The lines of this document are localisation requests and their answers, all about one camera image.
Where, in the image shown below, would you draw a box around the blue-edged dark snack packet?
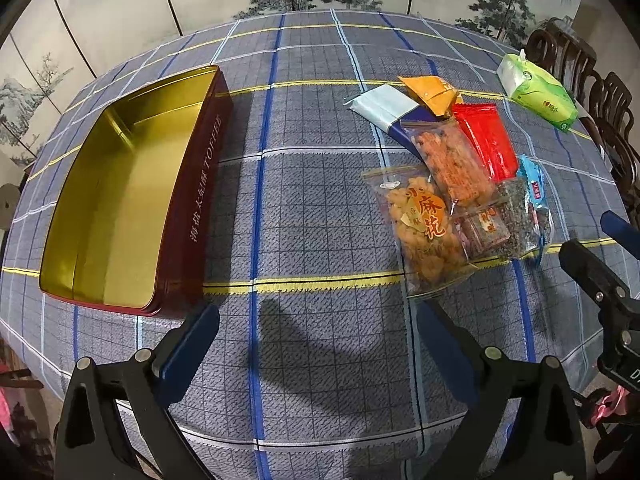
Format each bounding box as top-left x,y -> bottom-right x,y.
518,155 -> 554,266

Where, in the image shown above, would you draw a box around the small pink candy packet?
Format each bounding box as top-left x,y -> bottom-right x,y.
458,206 -> 511,260

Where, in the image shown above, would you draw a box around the clear bag orange twists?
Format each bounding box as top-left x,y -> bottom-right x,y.
362,165 -> 476,296

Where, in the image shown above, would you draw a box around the red snack packet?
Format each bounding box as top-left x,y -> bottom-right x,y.
451,103 -> 518,183

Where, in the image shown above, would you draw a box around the clear bag orange crackers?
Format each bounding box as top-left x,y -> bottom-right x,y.
401,119 -> 497,211

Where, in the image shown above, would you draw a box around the orange snack packet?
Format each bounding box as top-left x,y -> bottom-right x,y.
398,75 -> 463,117

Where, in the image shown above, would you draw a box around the blue and white snack bag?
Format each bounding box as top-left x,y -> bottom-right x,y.
345,84 -> 438,158

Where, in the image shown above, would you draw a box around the dark wooden chair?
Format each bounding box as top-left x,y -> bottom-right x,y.
525,18 -> 598,105
587,70 -> 639,228

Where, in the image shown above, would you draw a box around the green tissue pack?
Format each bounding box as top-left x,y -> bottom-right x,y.
497,50 -> 578,131

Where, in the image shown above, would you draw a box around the red gold toffee tin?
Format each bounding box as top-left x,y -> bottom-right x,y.
39,65 -> 232,318

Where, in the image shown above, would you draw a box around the round stone disc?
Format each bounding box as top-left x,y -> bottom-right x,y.
0,183 -> 21,231

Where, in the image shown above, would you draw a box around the plaid blue tablecloth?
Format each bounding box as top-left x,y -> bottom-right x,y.
1,10 -> 639,479

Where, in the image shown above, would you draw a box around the painted folding screen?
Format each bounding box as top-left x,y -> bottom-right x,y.
1,0 -> 582,167

